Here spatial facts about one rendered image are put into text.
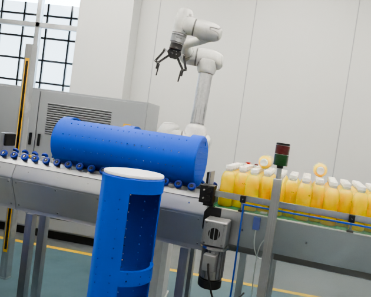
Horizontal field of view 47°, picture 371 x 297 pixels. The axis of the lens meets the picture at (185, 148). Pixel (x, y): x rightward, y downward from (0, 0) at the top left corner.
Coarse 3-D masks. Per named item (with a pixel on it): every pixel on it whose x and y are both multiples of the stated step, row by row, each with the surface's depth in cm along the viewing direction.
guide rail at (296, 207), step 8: (216, 192) 213; (224, 192) 212; (248, 200) 209; (256, 200) 208; (264, 200) 207; (288, 208) 204; (296, 208) 203; (304, 208) 202; (312, 208) 200; (328, 216) 199; (336, 216) 198; (344, 216) 196; (360, 216) 195
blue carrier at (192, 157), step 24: (72, 120) 252; (72, 144) 244; (96, 144) 239; (120, 144) 236; (144, 144) 232; (168, 144) 229; (192, 144) 227; (96, 168) 248; (144, 168) 233; (168, 168) 228; (192, 168) 224
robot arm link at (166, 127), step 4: (164, 124) 304; (168, 124) 303; (172, 124) 304; (176, 124) 306; (160, 128) 305; (164, 128) 302; (168, 128) 302; (172, 128) 302; (176, 128) 304; (160, 132) 303; (164, 132) 302; (168, 132) 301; (172, 132) 302; (176, 132) 302; (180, 132) 304
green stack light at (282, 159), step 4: (276, 156) 187; (280, 156) 186; (284, 156) 186; (288, 156) 187; (276, 160) 187; (280, 160) 186; (284, 160) 186; (288, 160) 188; (276, 164) 187; (280, 164) 186; (284, 164) 187
